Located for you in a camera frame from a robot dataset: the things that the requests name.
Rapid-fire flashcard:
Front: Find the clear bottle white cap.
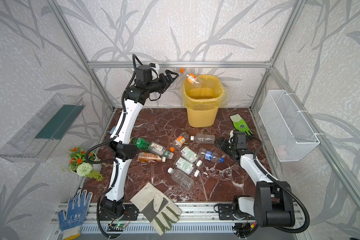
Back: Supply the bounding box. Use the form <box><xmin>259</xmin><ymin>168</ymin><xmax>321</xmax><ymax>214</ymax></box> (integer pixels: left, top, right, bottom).
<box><xmin>190</xmin><ymin>134</ymin><xmax>215</xmax><ymax>144</ymax></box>

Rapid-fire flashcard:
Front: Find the blue label bottle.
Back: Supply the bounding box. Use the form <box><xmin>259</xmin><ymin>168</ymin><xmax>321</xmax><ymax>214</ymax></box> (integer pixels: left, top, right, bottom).
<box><xmin>199</xmin><ymin>148</ymin><xmax>224</xmax><ymax>163</ymax></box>

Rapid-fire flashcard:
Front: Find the orange label bottle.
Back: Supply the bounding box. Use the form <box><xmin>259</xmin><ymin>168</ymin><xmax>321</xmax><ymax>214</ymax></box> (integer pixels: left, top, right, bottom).
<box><xmin>179</xmin><ymin>68</ymin><xmax>203</xmax><ymax>88</ymax></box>
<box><xmin>170</xmin><ymin>132</ymin><xmax>190</xmax><ymax>153</ymax></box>

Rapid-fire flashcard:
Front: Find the green plastic bottle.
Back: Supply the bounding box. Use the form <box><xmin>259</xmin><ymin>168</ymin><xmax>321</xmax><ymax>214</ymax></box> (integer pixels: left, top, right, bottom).
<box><xmin>130</xmin><ymin>138</ymin><xmax>151</xmax><ymax>152</ymax></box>

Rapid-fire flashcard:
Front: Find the clear bottle bird label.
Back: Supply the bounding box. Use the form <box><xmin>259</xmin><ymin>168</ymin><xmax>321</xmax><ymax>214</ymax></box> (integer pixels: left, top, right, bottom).
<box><xmin>148</xmin><ymin>142</ymin><xmax>174</xmax><ymax>159</ymax></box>

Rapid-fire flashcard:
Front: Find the brown coffee bottle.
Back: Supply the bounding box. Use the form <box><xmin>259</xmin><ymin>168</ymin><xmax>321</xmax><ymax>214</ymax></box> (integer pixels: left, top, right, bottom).
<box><xmin>138</xmin><ymin>152</ymin><xmax>166</xmax><ymax>163</ymax></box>

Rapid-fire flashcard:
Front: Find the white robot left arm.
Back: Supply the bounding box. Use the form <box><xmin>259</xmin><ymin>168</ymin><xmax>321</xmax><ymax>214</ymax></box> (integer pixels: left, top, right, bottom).
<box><xmin>88</xmin><ymin>67</ymin><xmax>179</xmax><ymax>218</ymax></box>

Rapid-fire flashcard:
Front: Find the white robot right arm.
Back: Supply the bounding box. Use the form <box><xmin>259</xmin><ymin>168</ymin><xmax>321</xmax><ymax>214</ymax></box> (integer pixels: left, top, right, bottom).
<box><xmin>215</xmin><ymin>130</ymin><xmax>311</xmax><ymax>234</ymax></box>

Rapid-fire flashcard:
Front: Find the yellow ribbed plastic bin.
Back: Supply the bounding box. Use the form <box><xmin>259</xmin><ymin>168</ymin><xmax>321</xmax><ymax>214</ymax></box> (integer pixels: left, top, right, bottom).
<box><xmin>183</xmin><ymin>74</ymin><xmax>225</xmax><ymax>128</ymax></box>

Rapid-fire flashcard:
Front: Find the yellow bin liner bag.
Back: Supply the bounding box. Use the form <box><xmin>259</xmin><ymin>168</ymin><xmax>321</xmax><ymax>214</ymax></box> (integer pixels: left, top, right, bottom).
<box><xmin>181</xmin><ymin>75</ymin><xmax>229</xmax><ymax>108</ymax></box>

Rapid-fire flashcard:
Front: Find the green black rubber glove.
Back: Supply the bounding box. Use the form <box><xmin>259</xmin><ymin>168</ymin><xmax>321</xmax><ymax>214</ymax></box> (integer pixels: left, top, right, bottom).
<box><xmin>230</xmin><ymin>114</ymin><xmax>253</xmax><ymax>136</ymax></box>

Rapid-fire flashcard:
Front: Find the clear ribbed bottle front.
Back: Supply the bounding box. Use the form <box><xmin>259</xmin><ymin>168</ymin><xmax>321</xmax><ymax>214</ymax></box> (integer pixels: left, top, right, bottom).
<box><xmin>168</xmin><ymin>168</ymin><xmax>195</xmax><ymax>191</ymax></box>

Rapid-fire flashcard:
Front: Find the beige leather work glove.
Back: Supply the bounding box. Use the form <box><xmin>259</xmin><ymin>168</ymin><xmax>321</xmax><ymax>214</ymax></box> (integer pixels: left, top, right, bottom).
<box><xmin>131</xmin><ymin>183</ymin><xmax>182</xmax><ymax>236</ymax></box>

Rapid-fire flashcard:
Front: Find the artificial flower plant pot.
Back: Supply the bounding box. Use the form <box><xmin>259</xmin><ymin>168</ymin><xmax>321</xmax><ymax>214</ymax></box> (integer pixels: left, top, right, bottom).
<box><xmin>61</xmin><ymin>146</ymin><xmax>104</xmax><ymax>182</ymax></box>

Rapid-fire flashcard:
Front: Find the blue dotted knit glove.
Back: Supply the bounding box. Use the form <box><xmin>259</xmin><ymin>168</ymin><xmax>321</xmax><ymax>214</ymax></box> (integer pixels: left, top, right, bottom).
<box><xmin>58</xmin><ymin>190</ymin><xmax>93</xmax><ymax>240</ymax></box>

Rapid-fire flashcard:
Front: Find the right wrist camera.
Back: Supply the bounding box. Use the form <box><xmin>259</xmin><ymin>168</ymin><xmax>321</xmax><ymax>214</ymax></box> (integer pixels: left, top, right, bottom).
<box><xmin>229</xmin><ymin>130</ymin><xmax>235</xmax><ymax>143</ymax></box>

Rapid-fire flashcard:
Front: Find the white wire mesh basket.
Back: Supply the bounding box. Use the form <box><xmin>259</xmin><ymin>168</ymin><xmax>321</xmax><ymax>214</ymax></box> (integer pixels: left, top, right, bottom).
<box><xmin>259</xmin><ymin>90</ymin><xmax>320</xmax><ymax>162</ymax></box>

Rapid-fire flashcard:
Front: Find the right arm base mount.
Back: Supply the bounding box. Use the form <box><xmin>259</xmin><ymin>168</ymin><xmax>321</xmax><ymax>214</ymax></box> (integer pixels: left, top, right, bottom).
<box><xmin>214</xmin><ymin>203</ymin><xmax>255</xmax><ymax>221</ymax></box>

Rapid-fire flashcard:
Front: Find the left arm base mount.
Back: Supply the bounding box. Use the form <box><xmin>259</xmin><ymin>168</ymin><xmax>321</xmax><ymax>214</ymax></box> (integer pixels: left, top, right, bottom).
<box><xmin>99</xmin><ymin>204</ymin><xmax>139</xmax><ymax>221</ymax></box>

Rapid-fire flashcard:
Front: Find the clear acrylic wall shelf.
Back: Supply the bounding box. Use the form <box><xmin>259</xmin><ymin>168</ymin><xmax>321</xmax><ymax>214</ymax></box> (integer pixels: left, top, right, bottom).
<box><xmin>0</xmin><ymin>94</ymin><xmax>86</xmax><ymax>163</ymax></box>

